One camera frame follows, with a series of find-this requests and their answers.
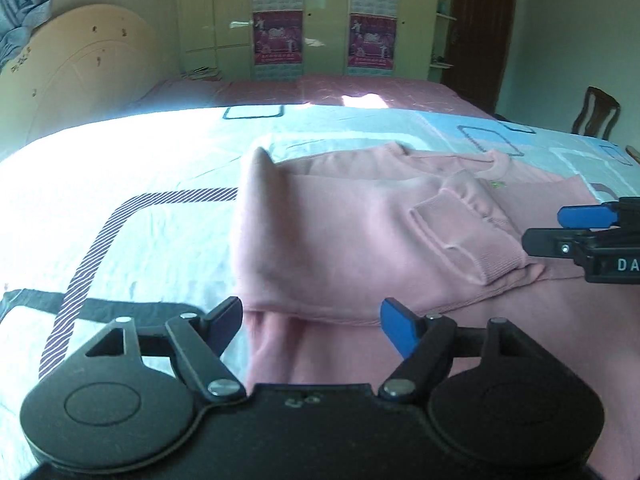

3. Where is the pink long-sleeve sweatshirt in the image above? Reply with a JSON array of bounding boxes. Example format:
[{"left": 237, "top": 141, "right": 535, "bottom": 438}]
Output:
[{"left": 231, "top": 143, "right": 639, "bottom": 479}]

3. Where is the wooden bed footboard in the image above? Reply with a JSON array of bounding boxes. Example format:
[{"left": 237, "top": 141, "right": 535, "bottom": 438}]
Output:
[{"left": 625, "top": 145, "right": 640, "bottom": 164}]

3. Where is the dark wooden chair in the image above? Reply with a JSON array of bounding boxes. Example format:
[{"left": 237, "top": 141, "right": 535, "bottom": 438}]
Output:
[{"left": 572, "top": 87, "right": 622, "bottom": 141}]

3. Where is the patterned light blue bedsheet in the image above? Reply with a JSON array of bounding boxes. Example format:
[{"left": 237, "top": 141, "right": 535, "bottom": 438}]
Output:
[{"left": 1, "top": 104, "right": 639, "bottom": 479}]

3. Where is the pink checked bed cover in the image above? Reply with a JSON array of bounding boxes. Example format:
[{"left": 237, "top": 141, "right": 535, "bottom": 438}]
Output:
[{"left": 124, "top": 75, "right": 490, "bottom": 119}]

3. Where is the white corner shelf unit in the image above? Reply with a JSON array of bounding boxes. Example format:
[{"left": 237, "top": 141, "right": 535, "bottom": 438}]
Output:
[{"left": 428, "top": 0, "right": 457, "bottom": 82}]

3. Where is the dark brown wooden door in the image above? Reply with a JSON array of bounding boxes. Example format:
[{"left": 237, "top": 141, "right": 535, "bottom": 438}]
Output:
[{"left": 442, "top": 0, "right": 516, "bottom": 114}]

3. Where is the stack of books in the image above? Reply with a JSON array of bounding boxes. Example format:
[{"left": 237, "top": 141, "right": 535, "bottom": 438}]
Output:
[{"left": 181, "top": 66, "right": 221, "bottom": 81}]

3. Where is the lower right pink poster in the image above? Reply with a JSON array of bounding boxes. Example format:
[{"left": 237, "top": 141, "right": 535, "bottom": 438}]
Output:
[{"left": 347, "top": 14, "right": 397, "bottom": 76}]

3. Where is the cream round headboard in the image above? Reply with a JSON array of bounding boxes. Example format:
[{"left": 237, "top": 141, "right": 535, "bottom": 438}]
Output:
[{"left": 1, "top": 4, "right": 179, "bottom": 158}]

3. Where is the lower left pink poster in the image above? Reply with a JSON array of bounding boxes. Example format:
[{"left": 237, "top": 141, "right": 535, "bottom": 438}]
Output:
[{"left": 253, "top": 11, "right": 303, "bottom": 81}]

